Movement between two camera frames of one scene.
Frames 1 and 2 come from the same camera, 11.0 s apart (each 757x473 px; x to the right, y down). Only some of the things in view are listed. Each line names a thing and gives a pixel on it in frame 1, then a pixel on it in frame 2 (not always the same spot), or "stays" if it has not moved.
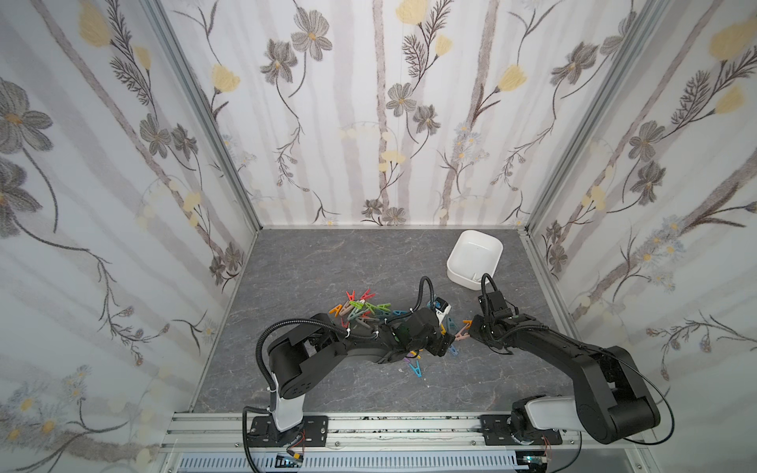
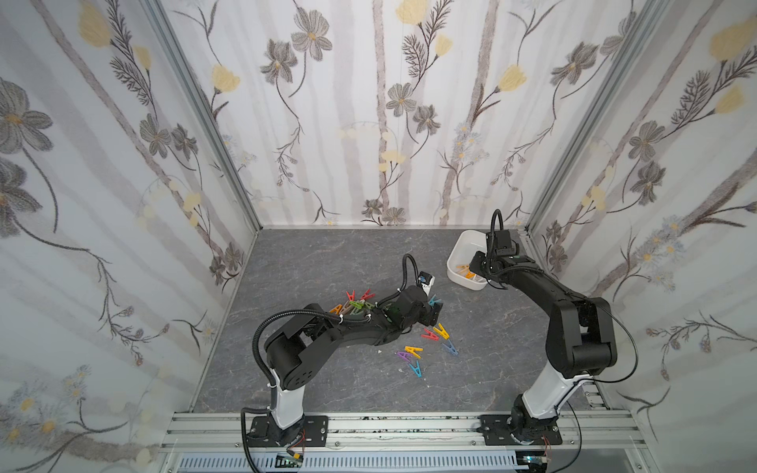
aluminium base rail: (592, 442) stays
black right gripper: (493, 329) to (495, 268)
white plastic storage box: (473, 255) stays
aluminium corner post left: (205, 109) stays
